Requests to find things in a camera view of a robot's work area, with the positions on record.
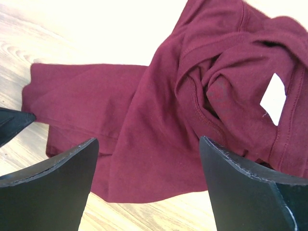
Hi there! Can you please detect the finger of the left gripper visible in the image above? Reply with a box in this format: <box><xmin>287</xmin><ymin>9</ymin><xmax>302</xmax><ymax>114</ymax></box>
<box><xmin>0</xmin><ymin>107</ymin><xmax>36</xmax><ymax>147</ymax></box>

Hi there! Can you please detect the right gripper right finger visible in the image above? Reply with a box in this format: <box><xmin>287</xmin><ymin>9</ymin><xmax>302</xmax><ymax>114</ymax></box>
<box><xmin>200</xmin><ymin>137</ymin><xmax>308</xmax><ymax>231</ymax></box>

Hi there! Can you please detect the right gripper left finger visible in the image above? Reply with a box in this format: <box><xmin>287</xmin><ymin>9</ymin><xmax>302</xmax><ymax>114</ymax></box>
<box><xmin>0</xmin><ymin>138</ymin><xmax>99</xmax><ymax>231</ymax></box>

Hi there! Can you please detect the maroon t shirt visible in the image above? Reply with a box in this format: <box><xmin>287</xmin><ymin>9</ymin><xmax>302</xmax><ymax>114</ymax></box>
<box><xmin>22</xmin><ymin>0</ymin><xmax>308</xmax><ymax>203</ymax></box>

